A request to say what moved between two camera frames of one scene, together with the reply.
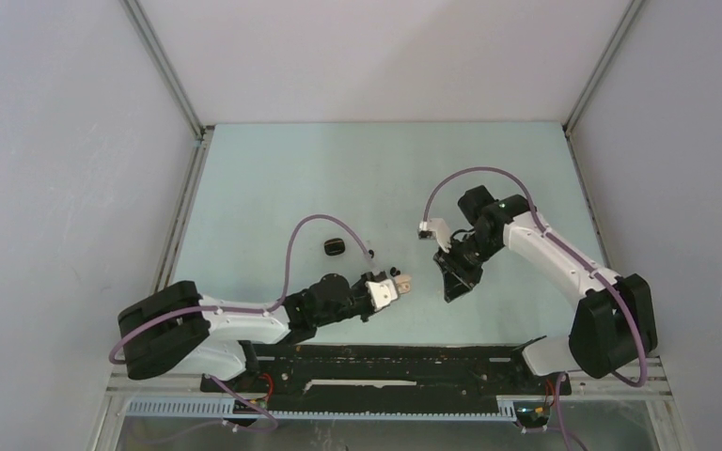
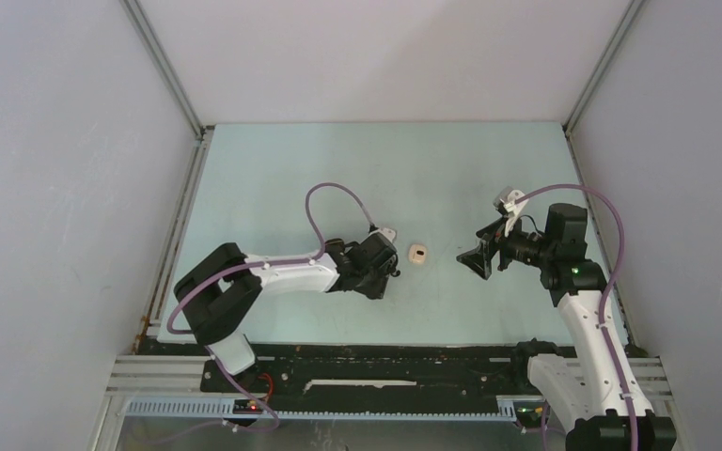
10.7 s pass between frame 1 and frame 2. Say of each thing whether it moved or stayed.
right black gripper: moved
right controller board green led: stayed
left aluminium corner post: stayed
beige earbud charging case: moved
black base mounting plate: stayed
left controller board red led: stayed
